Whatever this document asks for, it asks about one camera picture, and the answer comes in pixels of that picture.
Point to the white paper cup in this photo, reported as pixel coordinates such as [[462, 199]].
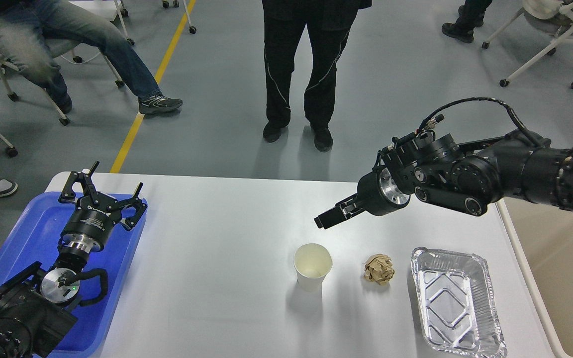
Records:
[[312, 263]]

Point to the aluminium foil tray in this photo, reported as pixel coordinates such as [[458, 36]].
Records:
[[456, 303]]

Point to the seated person in jeans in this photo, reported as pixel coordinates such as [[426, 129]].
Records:
[[29, 28]]

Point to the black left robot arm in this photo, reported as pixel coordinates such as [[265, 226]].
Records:
[[62, 267]]

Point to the crumpled brown paper ball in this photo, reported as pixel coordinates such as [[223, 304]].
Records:
[[378, 268]]

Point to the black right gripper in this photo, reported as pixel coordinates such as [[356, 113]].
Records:
[[377, 193]]

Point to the blue plastic tray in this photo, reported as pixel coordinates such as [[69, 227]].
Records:
[[34, 238]]

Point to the white rolling chair right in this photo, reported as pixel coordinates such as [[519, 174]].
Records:
[[551, 17]]

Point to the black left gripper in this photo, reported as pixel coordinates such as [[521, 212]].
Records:
[[91, 219]]

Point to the beige plastic bin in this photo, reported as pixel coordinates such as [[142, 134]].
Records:
[[542, 238]]

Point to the person at top right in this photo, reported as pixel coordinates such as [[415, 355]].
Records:
[[471, 15]]

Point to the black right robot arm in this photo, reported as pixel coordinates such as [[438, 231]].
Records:
[[464, 177]]

